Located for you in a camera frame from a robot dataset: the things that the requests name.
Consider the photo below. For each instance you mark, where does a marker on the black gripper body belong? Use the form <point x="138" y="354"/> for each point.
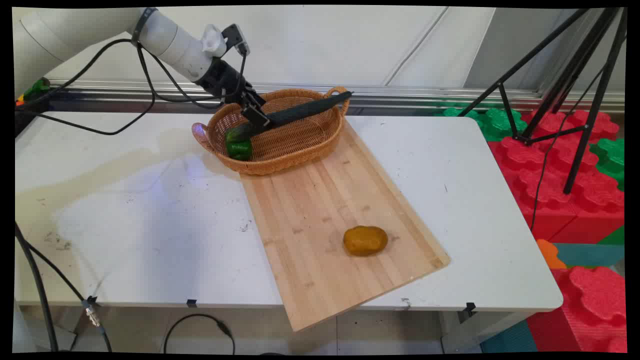
<point x="223" y="79"/>

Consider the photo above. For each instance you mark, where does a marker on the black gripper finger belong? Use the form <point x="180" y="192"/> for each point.
<point x="258" y="116"/>
<point x="256" y="97"/>

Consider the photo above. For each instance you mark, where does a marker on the brown potato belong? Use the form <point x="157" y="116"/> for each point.
<point x="365" y="241"/>

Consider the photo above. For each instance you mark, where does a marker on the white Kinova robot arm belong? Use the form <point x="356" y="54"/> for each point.
<point x="165" y="37"/>

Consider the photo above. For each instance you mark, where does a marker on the green bell pepper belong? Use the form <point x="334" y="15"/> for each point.
<point x="239" y="149"/>

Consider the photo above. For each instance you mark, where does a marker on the woven wicker basket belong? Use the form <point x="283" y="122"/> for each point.
<point x="295" y="145"/>

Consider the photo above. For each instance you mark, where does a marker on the dark green cucumber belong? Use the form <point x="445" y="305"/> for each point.
<point x="305" y="111"/>

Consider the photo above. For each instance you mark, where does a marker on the bamboo cutting board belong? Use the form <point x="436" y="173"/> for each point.
<point x="330" y="210"/>

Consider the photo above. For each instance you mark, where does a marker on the green and red button box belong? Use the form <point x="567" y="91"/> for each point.
<point x="34" y="91"/>

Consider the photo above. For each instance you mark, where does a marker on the black table clip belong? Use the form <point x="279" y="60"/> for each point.
<point x="470" y="307"/>
<point x="191" y="302"/>
<point x="91" y="300"/>

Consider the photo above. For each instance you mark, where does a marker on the green foam block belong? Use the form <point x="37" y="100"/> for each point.
<point x="492" y="122"/>
<point x="611" y="157"/>

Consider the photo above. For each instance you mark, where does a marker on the large red foam block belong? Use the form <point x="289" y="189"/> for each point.
<point x="555" y="200"/>

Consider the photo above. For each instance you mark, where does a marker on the orange foam piece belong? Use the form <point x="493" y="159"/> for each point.
<point x="549" y="254"/>

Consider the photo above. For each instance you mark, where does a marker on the black tripod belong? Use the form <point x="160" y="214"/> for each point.
<point x="580" y="100"/>

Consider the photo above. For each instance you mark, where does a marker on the teal foam mat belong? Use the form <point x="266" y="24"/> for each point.
<point x="590" y="254"/>

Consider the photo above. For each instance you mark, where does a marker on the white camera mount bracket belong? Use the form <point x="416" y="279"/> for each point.
<point x="214" y="41"/>

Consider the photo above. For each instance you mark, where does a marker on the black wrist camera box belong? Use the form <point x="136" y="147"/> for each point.
<point x="236" y="39"/>

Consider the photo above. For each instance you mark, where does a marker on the aluminium wall rail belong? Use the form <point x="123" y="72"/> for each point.
<point x="400" y="95"/>

